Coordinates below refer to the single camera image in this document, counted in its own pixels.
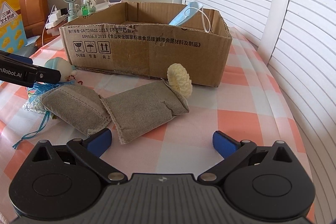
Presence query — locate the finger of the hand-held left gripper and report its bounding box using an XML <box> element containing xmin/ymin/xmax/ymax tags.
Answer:
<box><xmin>0</xmin><ymin>50</ymin><xmax>34</xmax><ymax>66</ymax></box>
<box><xmin>35</xmin><ymin>68</ymin><xmax>62</xmax><ymax>83</ymax></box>

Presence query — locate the red bead string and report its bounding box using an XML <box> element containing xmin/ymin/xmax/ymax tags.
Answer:
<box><xmin>66</xmin><ymin>76</ymin><xmax>85</xmax><ymax>86</ymax></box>

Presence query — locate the green bottle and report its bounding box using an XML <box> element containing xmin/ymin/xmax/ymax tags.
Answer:
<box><xmin>80</xmin><ymin>0</ymin><xmax>90</xmax><ymax>16</ymax></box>

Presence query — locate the light blue plush toy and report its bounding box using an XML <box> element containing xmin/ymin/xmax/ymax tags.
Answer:
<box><xmin>44</xmin><ymin>56</ymin><xmax>79</xmax><ymax>83</ymax></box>

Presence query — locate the blue string tassel pouch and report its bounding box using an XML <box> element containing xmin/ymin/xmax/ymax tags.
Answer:
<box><xmin>14</xmin><ymin>81</ymin><xmax>62</xmax><ymax>149</ymax></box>

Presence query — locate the wooden nightstand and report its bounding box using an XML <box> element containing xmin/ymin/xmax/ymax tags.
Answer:
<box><xmin>42</xmin><ymin>21</ymin><xmax>64</xmax><ymax>45</ymax></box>

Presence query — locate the patterned fabric sachet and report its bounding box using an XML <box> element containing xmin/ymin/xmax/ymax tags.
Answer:
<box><xmin>22</xmin><ymin>93</ymin><xmax>52</xmax><ymax>117</ymax></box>

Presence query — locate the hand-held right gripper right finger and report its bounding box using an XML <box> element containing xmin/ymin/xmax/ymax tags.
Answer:
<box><xmin>197</xmin><ymin>131</ymin><xmax>300</xmax><ymax>185</ymax></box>

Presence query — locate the brown cardboard box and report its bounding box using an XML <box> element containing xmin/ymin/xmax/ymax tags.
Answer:
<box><xmin>59</xmin><ymin>2</ymin><xmax>233</xmax><ymax>88</ymax></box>

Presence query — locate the blue face mask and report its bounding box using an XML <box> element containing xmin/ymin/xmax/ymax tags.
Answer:
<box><xmin>168</xmin><ymin>1</ymin><xmax>212</xmax><ymax>33</ymax></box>

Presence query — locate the cream knitted scrunchie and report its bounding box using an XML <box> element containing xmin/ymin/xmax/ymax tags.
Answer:
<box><xmin>167</xmin><ymin>63</ymin><xmax>193</xmax><ymax>99</ymax></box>

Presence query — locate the yellow blue printed bag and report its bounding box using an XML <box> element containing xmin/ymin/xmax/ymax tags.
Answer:
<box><xmin>0</xmin><ymin>0</ymin><xmax>28</xmax><ymax>54</ymax></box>

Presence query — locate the grey blue bedsheet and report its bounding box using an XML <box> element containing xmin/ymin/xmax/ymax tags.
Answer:
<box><xmin>25</xmin><ymin>36</ymin><xmax>44</xmax><ymax>57</ymax></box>

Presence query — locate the pink white checked tablecloth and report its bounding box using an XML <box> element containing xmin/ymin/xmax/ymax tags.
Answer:
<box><xmin>0</xmin><ymin>26</ymin><xmax>315</xmax><ymax>224</ymax></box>

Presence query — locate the grey fabric pouch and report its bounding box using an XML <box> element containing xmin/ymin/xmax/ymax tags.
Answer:
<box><xmin>41</xmin><ymin>85</ymin><xmax>112</xmax><ymax>137</ymax></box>
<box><xmin>105</xmin><ymin>81</ymin><xmax>190</xmax><ymax>145</ymax></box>

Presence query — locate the white cable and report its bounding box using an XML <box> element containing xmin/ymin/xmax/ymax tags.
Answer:
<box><xmin>40</xmin><ymin>5</ymin><xmax>57</xmax><ymax>45</ymax></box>

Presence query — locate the white power strip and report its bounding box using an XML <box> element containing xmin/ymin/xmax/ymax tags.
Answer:
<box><xmin>45</xmin><ymin>18</ymin><xmax>69</xmax><ymax>30</ymax></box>

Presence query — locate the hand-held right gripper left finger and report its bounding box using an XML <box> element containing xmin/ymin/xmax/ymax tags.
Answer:
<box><xmin>25</xmin><ymin>128</ymin><xmax>127</xmax><ymax>184</ymax></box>

